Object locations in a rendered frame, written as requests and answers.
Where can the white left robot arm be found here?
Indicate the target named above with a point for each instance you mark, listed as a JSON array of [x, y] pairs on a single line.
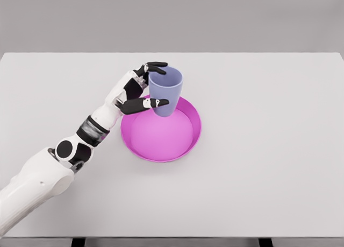
[[48, 174]]

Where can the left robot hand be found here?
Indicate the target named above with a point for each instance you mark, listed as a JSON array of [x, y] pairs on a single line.
[[132, 89]]

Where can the lavender plastic cup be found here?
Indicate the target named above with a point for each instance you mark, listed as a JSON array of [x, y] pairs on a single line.
[[166, 91]]

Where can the pink round plate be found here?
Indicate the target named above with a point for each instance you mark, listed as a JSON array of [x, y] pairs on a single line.
[[161, 134]]

